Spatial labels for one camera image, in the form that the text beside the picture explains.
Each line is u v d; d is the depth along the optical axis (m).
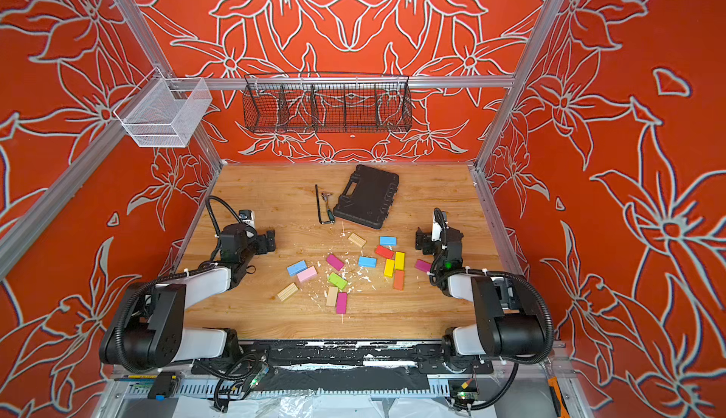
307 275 0.88
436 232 0.81
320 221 1.02
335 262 0.92
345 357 0.74
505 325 0.43
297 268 0.88
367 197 1.02
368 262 0.90
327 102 1.00
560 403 0.67
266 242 0.84
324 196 1.07
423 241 0.82
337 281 0.85
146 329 0.43
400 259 0.90
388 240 0.95
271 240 0.85
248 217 0.81
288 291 0.84
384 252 0.95
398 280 0.87
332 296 0.83
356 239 0.95
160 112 0.90
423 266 0.90
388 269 0.88
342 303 0.82
